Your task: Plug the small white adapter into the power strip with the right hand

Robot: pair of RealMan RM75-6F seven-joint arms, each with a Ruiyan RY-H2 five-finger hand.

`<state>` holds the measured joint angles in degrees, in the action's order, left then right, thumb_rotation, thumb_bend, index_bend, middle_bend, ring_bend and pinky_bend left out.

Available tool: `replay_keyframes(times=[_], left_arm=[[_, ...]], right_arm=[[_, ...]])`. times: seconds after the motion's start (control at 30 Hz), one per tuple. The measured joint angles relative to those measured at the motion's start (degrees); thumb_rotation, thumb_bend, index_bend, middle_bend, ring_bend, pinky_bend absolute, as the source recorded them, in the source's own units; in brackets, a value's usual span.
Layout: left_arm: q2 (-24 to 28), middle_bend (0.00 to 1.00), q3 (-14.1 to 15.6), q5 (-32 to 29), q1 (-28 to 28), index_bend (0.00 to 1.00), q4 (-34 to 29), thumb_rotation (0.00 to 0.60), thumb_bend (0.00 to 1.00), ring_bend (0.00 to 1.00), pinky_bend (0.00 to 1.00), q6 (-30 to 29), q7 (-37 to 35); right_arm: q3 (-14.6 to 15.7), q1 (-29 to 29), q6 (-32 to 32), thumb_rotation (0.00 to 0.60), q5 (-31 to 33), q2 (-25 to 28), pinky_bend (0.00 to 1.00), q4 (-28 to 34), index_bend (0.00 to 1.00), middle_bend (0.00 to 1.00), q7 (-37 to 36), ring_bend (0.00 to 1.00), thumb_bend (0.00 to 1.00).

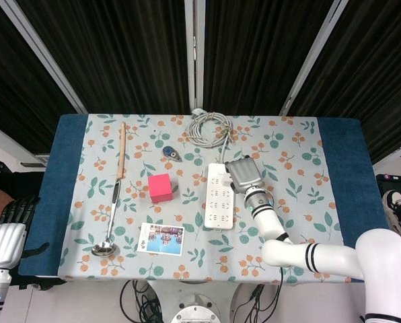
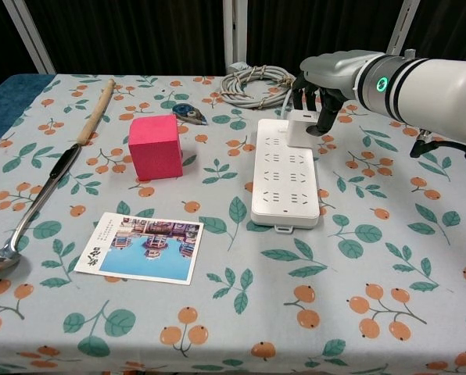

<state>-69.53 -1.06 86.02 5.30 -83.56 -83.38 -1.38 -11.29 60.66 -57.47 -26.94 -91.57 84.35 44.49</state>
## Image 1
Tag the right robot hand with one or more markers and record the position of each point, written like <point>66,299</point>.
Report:
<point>244,173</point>

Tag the blue table cover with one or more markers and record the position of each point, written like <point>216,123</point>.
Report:
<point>62,188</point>

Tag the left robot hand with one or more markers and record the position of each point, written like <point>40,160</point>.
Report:
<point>3,244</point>

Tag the photo postcard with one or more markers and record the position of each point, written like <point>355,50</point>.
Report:
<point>161,239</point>

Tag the white slanted frame post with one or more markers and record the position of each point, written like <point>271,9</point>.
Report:
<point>42,57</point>
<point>313,57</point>

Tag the blue correction tape dispenser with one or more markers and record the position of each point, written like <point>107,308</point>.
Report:
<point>171,153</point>

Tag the fruit leaf patterned tablecloth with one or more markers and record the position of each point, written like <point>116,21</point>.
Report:
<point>86,208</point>

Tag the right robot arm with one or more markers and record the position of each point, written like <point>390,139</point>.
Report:
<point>271,228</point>

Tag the black curtain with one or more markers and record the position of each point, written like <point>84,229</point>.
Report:
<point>254,54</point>
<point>12,94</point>
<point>119,54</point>
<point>372,74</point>

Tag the red cube box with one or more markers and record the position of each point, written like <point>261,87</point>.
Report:
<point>160,190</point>

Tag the grey round robot base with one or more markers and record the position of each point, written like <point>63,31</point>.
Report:
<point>195,311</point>

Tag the person in black clothing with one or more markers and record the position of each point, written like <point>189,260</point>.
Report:
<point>5,181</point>

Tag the white vertical frame post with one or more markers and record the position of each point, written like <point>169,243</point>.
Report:
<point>195,50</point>

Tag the white power strip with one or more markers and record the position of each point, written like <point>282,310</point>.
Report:
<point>217,208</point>

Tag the black and white sneaker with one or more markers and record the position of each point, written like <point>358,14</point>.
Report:
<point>399,210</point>

